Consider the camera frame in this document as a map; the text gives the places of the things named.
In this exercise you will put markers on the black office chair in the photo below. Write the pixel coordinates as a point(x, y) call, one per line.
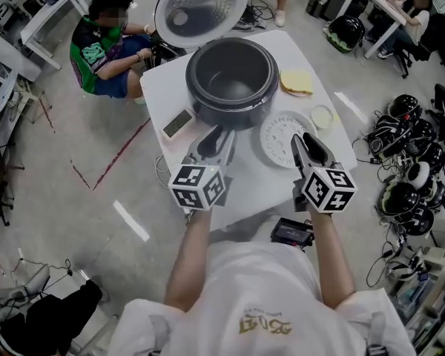
point(411, 59)

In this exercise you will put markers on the white perforated steamer plate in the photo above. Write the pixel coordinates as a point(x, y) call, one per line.
point(278, 135)

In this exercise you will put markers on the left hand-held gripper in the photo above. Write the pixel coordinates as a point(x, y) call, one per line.
point(196, 187)

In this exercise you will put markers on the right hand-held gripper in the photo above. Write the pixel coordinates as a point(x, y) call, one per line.
point(330, 189)

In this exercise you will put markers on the black battery box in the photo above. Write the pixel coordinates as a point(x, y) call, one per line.
point(292, 233)

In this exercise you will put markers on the white storage rack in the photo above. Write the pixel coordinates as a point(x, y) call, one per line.
point(430, 302)

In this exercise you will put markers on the white side table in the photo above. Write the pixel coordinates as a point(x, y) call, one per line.
point(41, 24)

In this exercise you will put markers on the small white bowl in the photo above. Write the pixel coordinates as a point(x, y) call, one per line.
point(323, 117)

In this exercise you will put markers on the large black suitcase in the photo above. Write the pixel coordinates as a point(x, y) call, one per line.
point(345, 0)

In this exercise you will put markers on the white device with dark screen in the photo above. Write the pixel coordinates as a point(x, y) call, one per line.
point(177, 124)

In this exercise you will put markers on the dark metal pot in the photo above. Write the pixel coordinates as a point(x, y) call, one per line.
point(230, 84)

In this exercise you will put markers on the pile of black helmets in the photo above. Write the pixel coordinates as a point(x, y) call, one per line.
point(411, 169)

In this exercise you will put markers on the grey long desk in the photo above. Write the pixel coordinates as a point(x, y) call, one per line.
point(11, 58)

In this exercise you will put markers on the person's left forearm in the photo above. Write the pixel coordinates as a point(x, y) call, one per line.
point(189, 258)

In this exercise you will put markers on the yellow sponge cloth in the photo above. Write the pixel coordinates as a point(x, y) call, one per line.
point(296, 80)

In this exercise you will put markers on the person's white shirt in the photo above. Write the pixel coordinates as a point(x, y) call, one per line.
point(259, 302)

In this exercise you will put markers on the person's right forearm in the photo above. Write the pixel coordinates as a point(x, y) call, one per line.
point(332, 258)

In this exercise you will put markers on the black green dome backpack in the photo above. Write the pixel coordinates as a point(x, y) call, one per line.
point(345, 33)

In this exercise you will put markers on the small black hard case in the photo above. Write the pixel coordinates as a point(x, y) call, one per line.
point(317, 4)

